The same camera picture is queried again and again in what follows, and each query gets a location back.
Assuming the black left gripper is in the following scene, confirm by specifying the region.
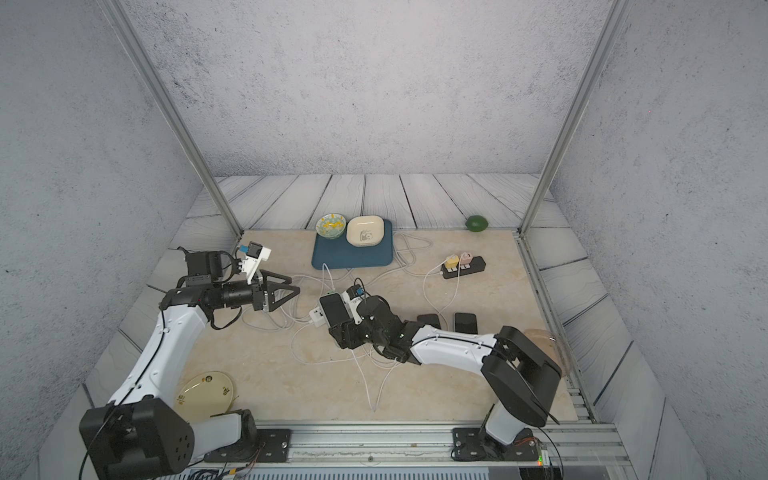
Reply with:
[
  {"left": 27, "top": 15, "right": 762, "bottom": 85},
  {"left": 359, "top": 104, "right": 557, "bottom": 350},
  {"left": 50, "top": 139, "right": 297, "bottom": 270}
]
[{"left": 213, "top": 269, "right": 299, "bottom": 314}]

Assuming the white black-screen phone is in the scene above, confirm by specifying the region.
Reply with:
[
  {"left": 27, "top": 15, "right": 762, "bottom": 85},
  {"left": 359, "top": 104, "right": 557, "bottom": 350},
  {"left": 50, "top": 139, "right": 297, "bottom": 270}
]
[{"left": 319, "top": 293, "right": 351, "bottom": 328}]

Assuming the white charging cable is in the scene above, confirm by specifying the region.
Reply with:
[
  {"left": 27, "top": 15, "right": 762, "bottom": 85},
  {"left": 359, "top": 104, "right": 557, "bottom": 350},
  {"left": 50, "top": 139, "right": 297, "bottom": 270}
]
[
  {"left": 289, "top": 263, "right": 397, "bottom": 368},
  {"left": 350, "top": 260, "right": 463, "bottom": 413}
]

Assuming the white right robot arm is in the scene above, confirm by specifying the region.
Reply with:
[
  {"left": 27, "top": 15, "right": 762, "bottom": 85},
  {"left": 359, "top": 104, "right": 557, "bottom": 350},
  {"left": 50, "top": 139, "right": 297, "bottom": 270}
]
[{"left": 319, "top": 293, "right": 562, "bottom": 446}]

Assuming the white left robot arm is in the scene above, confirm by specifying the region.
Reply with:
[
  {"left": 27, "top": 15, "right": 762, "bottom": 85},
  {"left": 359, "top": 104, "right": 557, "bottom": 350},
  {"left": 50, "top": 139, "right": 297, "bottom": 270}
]
[{"left": 79, "top": 243, "right": 300, "bottom": 479}]

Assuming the white power strip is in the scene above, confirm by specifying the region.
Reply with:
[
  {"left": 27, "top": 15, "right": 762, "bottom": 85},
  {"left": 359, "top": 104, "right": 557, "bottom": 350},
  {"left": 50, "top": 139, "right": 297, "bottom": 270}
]
[{"left": 309, "top": 306, "right": 327, "bottom": 327}]

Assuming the dark teal tray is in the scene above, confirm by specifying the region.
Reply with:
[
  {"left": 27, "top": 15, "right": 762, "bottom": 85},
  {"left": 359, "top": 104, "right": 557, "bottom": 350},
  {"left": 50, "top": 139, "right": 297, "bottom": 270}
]
[{"left": 311, "top": 220, "right": 394, "bottom": 270}]

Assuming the patterned teal yellow bowl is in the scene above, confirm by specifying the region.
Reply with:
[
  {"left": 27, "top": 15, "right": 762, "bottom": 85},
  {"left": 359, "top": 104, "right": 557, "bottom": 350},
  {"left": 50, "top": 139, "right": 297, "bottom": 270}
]
[{"left": 315, "top": 213, "right": 347, "bottom": 240}]

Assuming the cream square panda bowl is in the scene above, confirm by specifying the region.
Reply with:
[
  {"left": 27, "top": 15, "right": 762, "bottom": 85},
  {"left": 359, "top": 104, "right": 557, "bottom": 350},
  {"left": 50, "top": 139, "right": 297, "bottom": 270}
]
[{"left": 346, "top": 215, "right": 385, "bottom": 248}]

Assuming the yellow usb charger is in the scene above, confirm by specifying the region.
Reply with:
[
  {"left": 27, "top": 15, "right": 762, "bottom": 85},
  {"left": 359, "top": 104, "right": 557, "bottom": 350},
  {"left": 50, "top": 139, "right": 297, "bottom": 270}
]
[{"left": 444, "top": 255, "right": 460, "bottom": 270}]

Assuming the cream yellow plate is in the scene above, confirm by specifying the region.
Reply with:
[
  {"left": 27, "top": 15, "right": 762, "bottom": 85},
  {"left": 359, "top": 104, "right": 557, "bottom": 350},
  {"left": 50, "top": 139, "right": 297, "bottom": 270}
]
[{"left": 173, "top": 371, "right": 235, "bottom": 423}]

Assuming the black power strip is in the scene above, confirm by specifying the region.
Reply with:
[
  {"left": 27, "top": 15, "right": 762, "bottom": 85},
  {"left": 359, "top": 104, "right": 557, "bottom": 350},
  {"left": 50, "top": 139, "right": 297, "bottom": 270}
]
[{"left": 440, "top": 256, "right": 486, "bottom": 280}]

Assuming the green lime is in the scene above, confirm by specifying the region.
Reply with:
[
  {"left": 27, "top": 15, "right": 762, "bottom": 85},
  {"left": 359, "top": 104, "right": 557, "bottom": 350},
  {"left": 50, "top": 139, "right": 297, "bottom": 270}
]
[{"left": 465, "top": 215, "right": 489, "bottom": 233}]

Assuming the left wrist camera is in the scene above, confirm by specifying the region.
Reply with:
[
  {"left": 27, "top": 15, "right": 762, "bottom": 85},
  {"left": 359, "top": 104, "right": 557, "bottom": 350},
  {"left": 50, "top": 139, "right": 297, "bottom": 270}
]
[{"left": 238, "top": 242, "right": 271, "bottom": 285}]

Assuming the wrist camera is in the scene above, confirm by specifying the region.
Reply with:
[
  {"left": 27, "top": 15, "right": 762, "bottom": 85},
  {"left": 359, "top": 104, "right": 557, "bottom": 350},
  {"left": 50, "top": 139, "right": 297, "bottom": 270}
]
[
  {"left": 238, "top": 242, "right": 271, "bottom": 285},
  {"left": 341, "top": 284, "right": 366, "bottom": 325}
]

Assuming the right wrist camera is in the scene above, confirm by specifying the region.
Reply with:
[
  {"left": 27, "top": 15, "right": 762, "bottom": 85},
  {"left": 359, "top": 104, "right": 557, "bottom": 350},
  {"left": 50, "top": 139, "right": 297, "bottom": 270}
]
[{"left": 341, "top": 284, "right": 366, "bottom": 325}]

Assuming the grey power strip cord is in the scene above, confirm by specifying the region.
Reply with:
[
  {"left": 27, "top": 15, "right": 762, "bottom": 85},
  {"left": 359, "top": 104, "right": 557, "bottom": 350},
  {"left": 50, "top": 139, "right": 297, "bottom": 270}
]
[{"left": 239, "top": 232, "right": 448, "bottom": 334}]

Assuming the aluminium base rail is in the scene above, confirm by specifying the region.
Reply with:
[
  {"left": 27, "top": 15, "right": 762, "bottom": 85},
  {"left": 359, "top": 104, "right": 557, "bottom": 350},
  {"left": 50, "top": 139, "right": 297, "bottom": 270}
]
[{"left": 177, "top": 421, "right": 636, "bottom": 479}]

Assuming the aluminium frame post left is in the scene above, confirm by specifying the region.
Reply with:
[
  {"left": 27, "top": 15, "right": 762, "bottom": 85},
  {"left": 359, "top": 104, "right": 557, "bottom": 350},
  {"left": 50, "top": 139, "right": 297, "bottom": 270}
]
[{"left": 98, "top": 0, "right": 244, "bottom": 238}]

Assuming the aluminium frame post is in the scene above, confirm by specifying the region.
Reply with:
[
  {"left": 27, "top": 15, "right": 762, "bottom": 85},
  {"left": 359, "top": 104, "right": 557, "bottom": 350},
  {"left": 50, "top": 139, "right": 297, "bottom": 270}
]
[
  {"left": 518, "top": 0, "right": 633, "bottom": 237},
  {"left": 98, "top": 0, "right": 244, "bottom": 238}
]

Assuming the aluminium frame post right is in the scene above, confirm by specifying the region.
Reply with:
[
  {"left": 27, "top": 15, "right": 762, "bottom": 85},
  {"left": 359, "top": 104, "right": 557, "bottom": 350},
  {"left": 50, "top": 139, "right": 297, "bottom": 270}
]
[{"left": 518, "top": 0, "right": 633, "bottom": 237}]

